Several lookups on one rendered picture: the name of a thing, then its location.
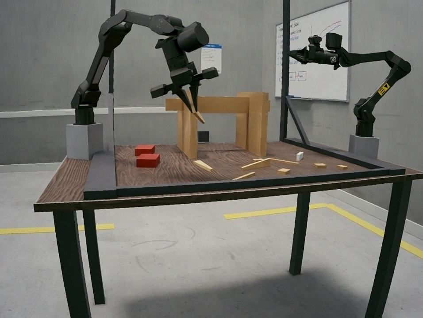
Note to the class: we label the red rectangular block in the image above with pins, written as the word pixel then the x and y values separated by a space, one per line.
pixel 144 149
pixel 148 160

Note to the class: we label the white rectangular block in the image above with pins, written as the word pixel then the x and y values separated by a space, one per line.
pixel 299 156

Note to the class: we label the tan wooden board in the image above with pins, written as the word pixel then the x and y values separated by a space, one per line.
pixel 187 130
pixel 251 128

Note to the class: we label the wooden rail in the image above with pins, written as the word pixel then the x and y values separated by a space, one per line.
pixel 212 104

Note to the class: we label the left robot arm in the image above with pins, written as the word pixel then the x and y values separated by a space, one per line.
pixel 363 109

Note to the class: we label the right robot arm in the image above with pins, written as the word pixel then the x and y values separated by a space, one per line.
pixel 181 40

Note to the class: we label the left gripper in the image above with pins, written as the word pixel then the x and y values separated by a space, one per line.
pixel 305 56

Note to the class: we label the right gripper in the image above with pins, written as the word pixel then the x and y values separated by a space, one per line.
pixel 163 89

